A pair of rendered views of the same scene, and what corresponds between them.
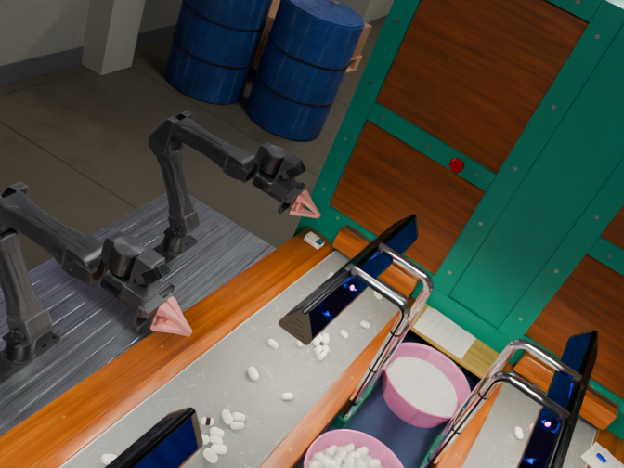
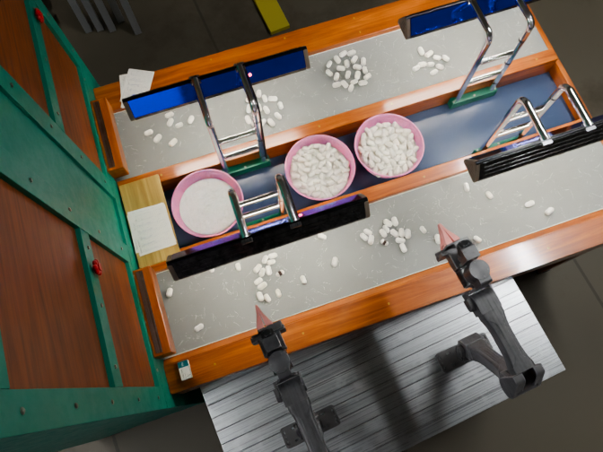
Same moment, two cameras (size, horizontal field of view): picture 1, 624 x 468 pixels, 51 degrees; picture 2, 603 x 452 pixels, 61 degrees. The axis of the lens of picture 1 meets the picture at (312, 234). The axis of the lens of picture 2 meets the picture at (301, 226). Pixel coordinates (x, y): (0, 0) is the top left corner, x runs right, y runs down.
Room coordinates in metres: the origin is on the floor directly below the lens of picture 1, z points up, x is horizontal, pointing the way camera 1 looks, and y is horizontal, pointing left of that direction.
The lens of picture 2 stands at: (1.52, 0.25, 2.55)
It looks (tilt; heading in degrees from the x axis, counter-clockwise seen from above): 73 degrees down; 233
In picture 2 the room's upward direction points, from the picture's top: straight up
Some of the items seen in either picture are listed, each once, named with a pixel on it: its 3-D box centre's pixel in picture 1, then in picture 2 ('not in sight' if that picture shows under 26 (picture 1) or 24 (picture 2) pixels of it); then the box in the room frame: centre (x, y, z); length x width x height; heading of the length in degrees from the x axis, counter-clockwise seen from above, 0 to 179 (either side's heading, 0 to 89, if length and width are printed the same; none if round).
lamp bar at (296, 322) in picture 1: (362, 266); (269, 233); (1.33, -0.15, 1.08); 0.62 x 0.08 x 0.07; 162
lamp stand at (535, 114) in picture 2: not in sight; (528, 141); (0.38, 0.08, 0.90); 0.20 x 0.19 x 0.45; 162
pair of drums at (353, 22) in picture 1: (261, 46); not in sight; (4.17, 0.81, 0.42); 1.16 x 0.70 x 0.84; 77
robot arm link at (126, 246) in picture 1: (111, 256); (477, 284); (0.96, 0.34, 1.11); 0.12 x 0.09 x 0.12; 77
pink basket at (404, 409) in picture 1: (421, 388); (209, 206); (1.41, -0.47, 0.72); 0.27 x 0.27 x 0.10
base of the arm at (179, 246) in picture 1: (173, 240); (310, 427); (1.58, 0.38, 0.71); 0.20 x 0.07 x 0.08; 167
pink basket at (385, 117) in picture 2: not in sight; (387, 150); (0.72, -0.24, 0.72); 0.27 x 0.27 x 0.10
